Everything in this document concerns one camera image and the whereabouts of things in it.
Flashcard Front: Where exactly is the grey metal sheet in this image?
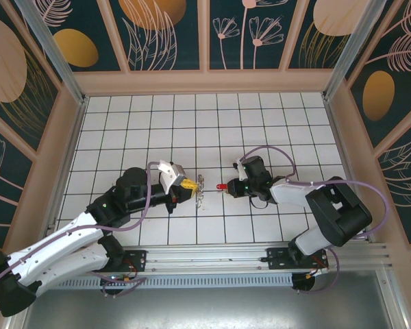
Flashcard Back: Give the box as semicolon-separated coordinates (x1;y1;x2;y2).
20;270;397;329

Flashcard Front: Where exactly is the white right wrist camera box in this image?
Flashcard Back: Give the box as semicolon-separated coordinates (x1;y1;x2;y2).
235;158;249;182

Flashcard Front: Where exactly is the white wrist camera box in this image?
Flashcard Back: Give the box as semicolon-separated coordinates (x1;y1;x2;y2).
157;159;188;188
235;158;249;182

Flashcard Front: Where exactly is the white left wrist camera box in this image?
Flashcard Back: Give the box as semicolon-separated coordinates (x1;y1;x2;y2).
157;159;188;188

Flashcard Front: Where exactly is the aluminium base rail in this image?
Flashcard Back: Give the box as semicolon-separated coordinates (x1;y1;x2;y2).
105;242;395;275

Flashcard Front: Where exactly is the grey slotted cable duct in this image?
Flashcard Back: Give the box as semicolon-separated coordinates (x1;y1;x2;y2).
49;272;294;289

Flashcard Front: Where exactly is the aluminium frame post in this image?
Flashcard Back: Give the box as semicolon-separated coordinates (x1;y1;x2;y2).
15;0;90;106
321;0;390;101

